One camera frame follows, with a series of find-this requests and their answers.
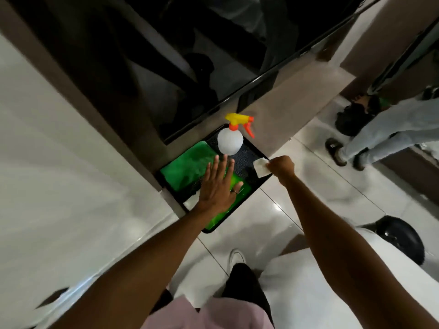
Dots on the person's left hand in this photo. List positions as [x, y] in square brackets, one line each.
[214, 191]

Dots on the person's right hand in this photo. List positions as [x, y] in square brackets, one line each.
[282, 168]

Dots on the person's left thumb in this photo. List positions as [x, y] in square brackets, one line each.
[237, 187]

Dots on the person's right fingers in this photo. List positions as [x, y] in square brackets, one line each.
[271, 166]

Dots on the person's left little finger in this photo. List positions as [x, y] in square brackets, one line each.
[207, 173]

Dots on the person's left middle finger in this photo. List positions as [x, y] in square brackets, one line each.
[224, 167]

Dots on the small white wiping cloth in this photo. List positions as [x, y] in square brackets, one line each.
[261, 167]

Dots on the person's left forearm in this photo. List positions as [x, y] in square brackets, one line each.
[137, 270]

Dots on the person's right forearm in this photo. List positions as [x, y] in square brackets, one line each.
[343, 256]

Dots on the bright green microfiber cloth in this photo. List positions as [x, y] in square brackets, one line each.
[229, 205]

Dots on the dark green microfiber cloth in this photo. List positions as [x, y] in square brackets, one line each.
[188, 166]

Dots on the black plastic tray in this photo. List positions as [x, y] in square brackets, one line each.
[245, 161]

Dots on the white spray bottle yellow trigger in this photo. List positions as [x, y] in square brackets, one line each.
[230, 140]

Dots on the person's white shoe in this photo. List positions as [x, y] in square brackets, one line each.
[236, 258]

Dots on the black bag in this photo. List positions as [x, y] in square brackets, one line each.
[353, 118]

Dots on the person's black trousers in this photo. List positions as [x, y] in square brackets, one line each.
[245, 287]

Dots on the large black television screen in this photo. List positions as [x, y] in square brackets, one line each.
[171, 58]

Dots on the person's pink shirt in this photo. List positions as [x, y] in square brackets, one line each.
[209, 315]

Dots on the black helmet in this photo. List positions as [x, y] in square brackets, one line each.
[399, 238]

